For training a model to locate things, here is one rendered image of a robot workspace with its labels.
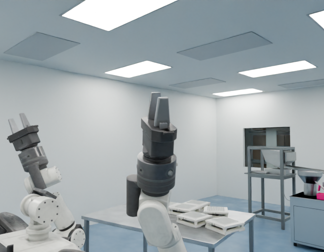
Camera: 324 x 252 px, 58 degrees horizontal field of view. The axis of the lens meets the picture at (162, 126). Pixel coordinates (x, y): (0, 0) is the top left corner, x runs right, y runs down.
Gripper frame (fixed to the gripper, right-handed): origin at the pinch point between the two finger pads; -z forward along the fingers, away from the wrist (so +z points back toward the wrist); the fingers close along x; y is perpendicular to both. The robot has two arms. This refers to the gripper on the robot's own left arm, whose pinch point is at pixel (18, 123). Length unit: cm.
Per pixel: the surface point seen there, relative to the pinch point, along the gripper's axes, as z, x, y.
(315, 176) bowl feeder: 177, 146, -389
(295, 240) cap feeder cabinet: 254, 80, -373
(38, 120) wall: -78, -230, -340
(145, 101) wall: -59, -101, -557
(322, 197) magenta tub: 201, 139, -363
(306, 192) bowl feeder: 199, 125, -397
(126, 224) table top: 90, -57, -156
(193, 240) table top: 112, 5, -130
